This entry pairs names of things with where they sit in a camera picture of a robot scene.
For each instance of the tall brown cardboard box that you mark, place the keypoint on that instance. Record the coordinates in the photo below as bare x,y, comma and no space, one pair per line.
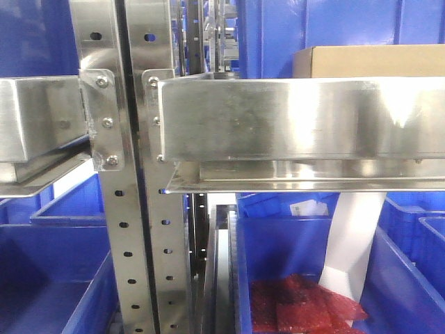
369,61

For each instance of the right steel shelf tray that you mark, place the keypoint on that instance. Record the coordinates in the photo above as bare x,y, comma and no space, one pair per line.
364,134

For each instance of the steel shelf tray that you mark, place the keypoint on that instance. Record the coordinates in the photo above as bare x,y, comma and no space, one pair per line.
43,132
364,134

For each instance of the right steel shelf upright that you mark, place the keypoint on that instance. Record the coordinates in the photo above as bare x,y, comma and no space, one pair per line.
154,57

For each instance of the steel shelf upright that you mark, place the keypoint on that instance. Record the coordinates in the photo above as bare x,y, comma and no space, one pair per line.
154,57
104,78

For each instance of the left steel shelf tray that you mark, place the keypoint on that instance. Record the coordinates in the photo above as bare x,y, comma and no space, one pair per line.
43,132

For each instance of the left steel shelf upright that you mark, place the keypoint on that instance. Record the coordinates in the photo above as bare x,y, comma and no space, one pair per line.
104,78

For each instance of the lower right blue bin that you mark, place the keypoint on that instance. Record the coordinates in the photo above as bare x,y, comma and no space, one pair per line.
398,296

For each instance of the blue bin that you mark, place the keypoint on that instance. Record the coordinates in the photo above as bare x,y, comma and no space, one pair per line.
401,214
56,267
271,32
398,296
37,39

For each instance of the white label card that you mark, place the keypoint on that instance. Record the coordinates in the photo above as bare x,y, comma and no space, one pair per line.
309,208

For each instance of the upper right blue bin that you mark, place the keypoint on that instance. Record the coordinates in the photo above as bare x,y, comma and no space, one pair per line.
271,32

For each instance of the white paper sheet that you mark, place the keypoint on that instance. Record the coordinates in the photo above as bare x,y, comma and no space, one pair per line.
349,242

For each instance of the red bubble wrap bags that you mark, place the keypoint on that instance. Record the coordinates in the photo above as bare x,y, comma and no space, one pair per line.
295,304

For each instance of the lower left blue bin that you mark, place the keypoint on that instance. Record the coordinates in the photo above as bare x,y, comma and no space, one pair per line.
56,267

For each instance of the far right blue bin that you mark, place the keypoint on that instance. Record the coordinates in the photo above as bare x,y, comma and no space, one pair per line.
401,214

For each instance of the upper left blue bin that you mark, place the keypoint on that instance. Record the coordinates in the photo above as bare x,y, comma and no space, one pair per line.
37,39

